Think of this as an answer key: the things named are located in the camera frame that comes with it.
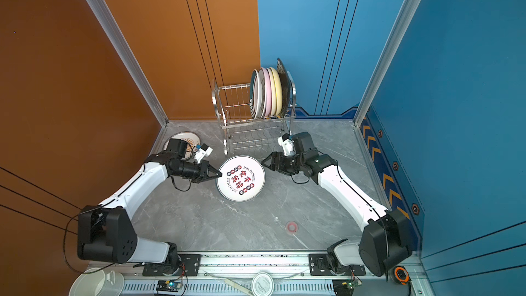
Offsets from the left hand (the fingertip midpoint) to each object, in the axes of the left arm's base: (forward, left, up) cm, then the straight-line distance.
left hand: (220, 173), depth 80 cm
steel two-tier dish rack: (+35, -4, -15) cm, 39 cm away
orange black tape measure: (-32, -64, -11) cm, 72 cm away
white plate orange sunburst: (+31, +24, -15) cm, 42 cm away
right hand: (+1, -18, +5) cm, 19 cm away
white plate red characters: (-2, -9, 0) cm, 9 cm away
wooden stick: (-36, -12, -15) cm, 41 cm away
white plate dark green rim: (+30, -12, +17) cm, 37 cm away
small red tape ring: (-15, -30, -15) cm, 37 cm away
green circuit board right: (-35, -46, -16) cm, 60 cm away
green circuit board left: (-35, +15, -17) cm, 42 cm away
